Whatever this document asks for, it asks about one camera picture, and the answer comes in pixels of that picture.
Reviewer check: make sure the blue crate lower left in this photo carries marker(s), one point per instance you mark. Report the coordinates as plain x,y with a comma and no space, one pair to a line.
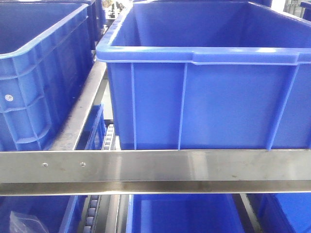
59,214

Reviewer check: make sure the clear plastic bag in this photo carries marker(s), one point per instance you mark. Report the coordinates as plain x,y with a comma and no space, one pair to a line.
23,223

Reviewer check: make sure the blue crate lower middle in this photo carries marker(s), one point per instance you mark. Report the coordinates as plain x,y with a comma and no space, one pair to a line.
183,213

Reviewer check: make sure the blue crate far left shelf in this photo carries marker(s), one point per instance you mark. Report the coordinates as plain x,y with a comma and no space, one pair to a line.
45,58

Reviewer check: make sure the stainless steel shelf frame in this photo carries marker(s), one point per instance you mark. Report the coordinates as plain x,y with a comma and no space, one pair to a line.
81,172

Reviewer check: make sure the blue crate lower right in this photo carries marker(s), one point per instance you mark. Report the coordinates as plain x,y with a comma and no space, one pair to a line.
283,212

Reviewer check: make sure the blue crate on shelf left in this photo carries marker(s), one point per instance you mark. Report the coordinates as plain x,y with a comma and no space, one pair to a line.
209,74

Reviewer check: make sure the roller conveyor track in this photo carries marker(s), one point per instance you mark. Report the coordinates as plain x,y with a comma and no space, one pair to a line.
96,207

